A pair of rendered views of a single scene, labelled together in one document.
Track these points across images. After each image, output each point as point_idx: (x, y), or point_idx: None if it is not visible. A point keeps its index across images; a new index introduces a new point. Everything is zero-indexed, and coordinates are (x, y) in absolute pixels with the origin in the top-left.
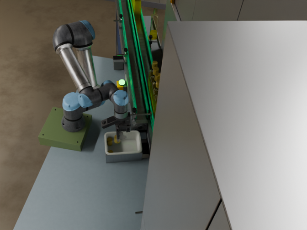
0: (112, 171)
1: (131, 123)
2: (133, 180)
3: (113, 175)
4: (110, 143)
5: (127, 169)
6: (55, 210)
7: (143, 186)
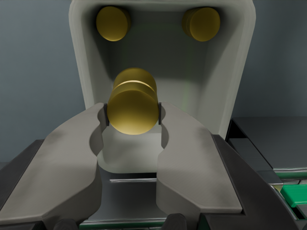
0: (43, 22)
1: (269, 129)
2: (18, 103)
3: (25, 28)
4: (186, 29)
5: (66, 89)
6: None
7: (3, 132)
